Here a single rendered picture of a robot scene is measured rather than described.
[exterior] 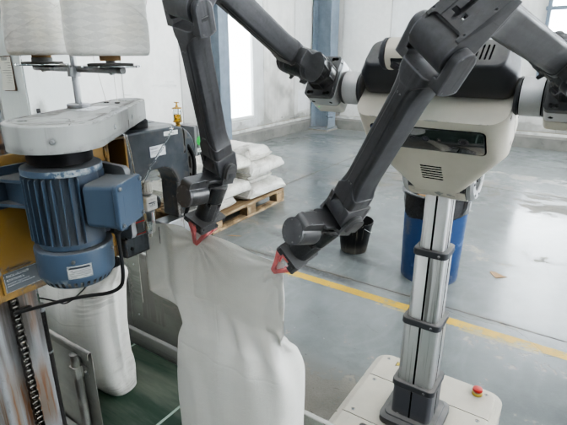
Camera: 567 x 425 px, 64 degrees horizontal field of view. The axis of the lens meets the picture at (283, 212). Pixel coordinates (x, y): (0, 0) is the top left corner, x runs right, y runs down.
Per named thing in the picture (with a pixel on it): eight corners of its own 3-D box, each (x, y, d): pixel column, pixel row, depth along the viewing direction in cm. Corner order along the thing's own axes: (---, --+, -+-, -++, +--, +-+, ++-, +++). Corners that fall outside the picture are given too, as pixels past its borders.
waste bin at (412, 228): (470, 269, 344) (483, 185, 323) (452, 298, 304) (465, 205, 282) (408, 254, 369) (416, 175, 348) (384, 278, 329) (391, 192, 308)
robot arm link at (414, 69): (486, 53, 62) (439, 9, 67) (457, 56, 60) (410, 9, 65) (364, 234, 95) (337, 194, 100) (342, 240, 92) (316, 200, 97)
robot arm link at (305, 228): (367, 221, 92) (346, 189, 96) (332, 220, 84) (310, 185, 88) (331, 255, 98) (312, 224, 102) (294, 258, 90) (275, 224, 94)
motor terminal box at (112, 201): (148, 225, 97) (142, 172, 94) (125, 244, 88) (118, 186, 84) (112, 223, 99) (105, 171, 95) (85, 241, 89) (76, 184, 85)
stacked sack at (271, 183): (288, 189, 500) (288, 175, 494) (251, 205, 447) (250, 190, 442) (256, 183, 522) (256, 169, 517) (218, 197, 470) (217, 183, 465)
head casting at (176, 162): (198, 211, 144) (192, 115, 134) (135, 235, 125) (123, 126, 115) (136, 195, 160) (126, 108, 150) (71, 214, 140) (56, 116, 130)
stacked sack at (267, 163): (288, 167, 492) (288, 153, 487) (248, 181, 439) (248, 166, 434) (255, 162, 515) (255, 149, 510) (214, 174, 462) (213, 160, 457)
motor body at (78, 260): (132, 271, 100) (118, 160, 92) (67, 302, 88) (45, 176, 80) (89, 255, 108) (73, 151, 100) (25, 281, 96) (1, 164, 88)
